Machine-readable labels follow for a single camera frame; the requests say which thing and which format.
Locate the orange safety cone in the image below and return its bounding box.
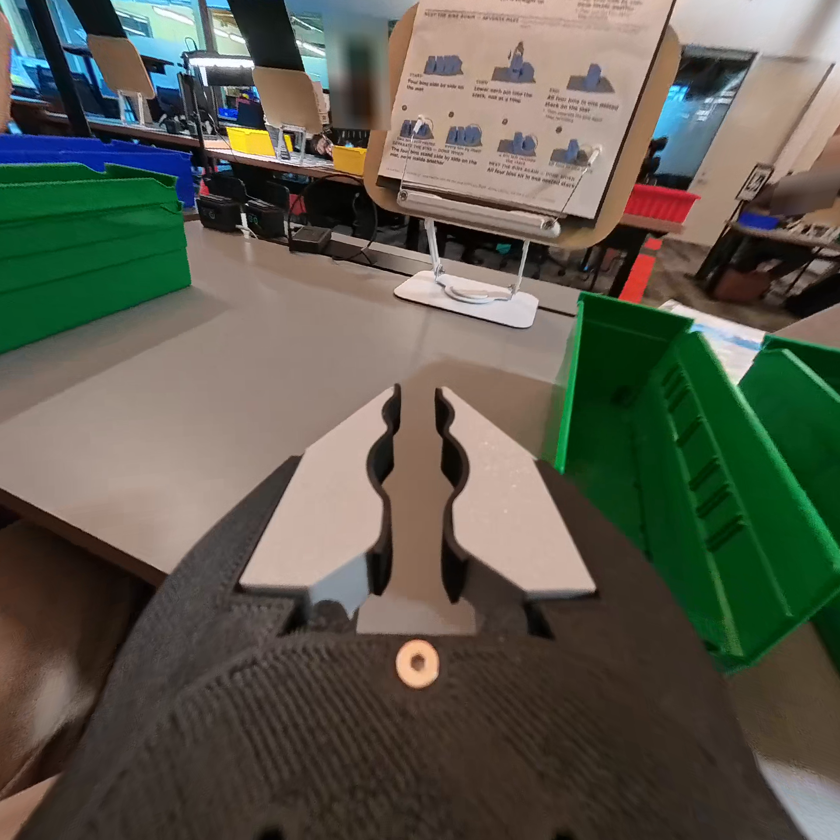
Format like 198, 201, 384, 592
619, 235, 665, 304

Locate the black battery charger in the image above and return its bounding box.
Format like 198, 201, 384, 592
197, 192, 242, 234
245, 199, 291, 238

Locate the red bin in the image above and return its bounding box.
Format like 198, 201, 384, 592
622, 184, 701, 222

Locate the marker tag sign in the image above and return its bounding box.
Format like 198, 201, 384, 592
735, 164, 777, 202

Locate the white blue paper sheet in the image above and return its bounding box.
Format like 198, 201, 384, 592
658, 298, 767, 386

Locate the black cable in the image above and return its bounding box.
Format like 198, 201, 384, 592
285, 174, 382, 263

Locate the grey desk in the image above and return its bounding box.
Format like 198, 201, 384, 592
0, 220, 840, 840

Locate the large blue bin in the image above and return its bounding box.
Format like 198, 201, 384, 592
0, 133, 198, 210

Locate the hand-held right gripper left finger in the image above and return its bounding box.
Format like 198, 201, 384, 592
238, 385, 404, 603

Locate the green plastic bin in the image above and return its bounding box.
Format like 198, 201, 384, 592
0, 161, 186, 229
554, 292, 840, 677
0, 220, 193, 355
738, 333, 840, 664

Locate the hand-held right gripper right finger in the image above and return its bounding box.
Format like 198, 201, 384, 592
434, 386, 599, 605

